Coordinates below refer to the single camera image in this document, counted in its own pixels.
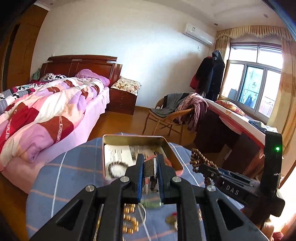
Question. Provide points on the white air conditioner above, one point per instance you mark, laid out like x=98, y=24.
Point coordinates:
x=198, y=35

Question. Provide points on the yellow curtain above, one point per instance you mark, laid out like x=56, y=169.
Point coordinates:
x=283, y=114

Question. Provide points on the dark wooden headboard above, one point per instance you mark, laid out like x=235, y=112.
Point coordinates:
x=70, y=65

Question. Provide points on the blue plaid tablecloth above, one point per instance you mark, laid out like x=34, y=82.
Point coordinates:
x=64, y=177

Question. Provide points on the folded clothes on desk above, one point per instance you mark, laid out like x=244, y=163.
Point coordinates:
x=262, y=127

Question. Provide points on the floral cushion on desk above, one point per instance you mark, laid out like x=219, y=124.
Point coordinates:
x=231, y=106

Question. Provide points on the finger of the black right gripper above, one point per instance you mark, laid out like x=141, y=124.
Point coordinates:
x=209, y=172

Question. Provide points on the wicker chair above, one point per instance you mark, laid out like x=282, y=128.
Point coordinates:
x=169, y=122

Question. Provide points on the silver bangle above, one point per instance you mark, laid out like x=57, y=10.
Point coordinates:
x=142, y=213

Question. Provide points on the grey garment on chair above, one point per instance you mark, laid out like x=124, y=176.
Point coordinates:
x=170, y=104

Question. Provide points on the bed with pink sheet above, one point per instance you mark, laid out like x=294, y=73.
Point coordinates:
x=22, y=174

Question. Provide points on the mauve scarf on chair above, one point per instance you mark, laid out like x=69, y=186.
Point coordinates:
x=199, y=105

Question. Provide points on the person's right hand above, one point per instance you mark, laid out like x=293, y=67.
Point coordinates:
x=267, y=229

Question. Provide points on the hanging dark coats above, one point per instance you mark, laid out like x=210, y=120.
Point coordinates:
x=207, y=80

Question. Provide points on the purple pillow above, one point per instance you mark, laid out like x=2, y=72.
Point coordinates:
x=87, y=73

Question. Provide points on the pink patchwork quilt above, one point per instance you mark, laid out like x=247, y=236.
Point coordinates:
x=40, y=119

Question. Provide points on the white paper leaflet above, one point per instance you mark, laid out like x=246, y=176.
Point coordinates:
x=119, y=158

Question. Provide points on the silver mesh watch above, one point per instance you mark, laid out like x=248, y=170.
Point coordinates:
x=150, y=180

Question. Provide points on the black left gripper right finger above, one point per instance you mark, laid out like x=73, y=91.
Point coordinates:
x=203, y=213

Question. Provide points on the green jade bangle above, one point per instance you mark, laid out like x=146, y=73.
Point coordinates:
x=151, y=204

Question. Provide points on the wooden wardrobe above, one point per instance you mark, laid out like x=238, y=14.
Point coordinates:
x=18, y=46

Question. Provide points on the window with frame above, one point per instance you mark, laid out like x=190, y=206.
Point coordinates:
x=252, y=77

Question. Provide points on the wooden nightstand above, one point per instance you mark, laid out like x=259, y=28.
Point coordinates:
x=121, y=102

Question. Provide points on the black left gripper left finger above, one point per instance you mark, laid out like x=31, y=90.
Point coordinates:
x=102, y=213

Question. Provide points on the dark wooden desk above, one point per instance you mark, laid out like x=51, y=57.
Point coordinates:
x=230, y=141

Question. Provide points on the floral cloth on nightstand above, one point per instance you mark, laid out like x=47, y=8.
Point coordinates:
x=127, y=85

